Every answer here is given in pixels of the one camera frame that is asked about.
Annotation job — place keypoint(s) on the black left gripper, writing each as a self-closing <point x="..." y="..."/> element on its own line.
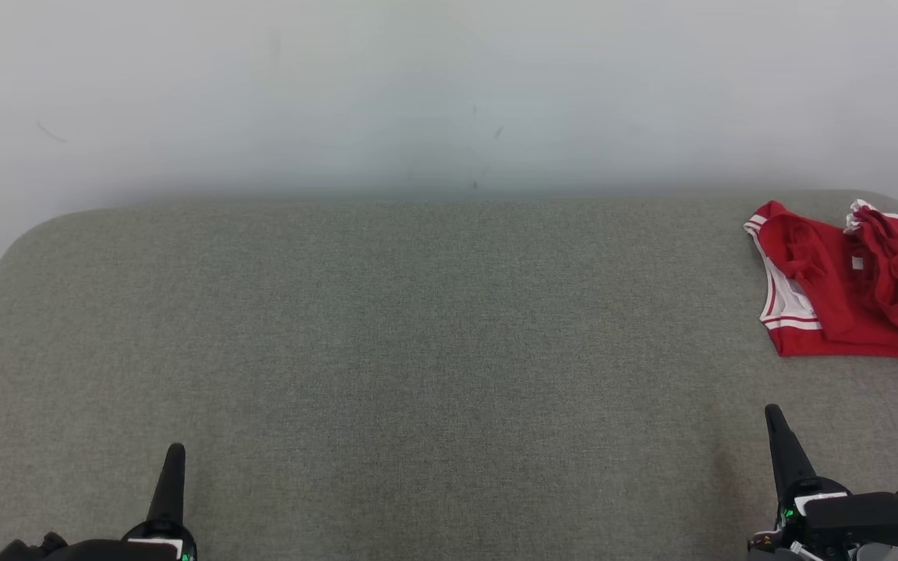
<point x="160" y="545"/>

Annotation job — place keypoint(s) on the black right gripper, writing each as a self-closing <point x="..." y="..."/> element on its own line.
<point x="815" y="530"/>

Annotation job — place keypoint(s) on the red jersey with white trim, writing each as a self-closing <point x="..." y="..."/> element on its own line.
<point x="807" y="296"/>

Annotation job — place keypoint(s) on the grey fabric sofa cushion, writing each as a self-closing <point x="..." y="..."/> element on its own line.
<point x="418" y="374"/>

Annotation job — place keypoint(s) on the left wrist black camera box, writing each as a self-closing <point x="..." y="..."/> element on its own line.
<point x="59" y="552"/>

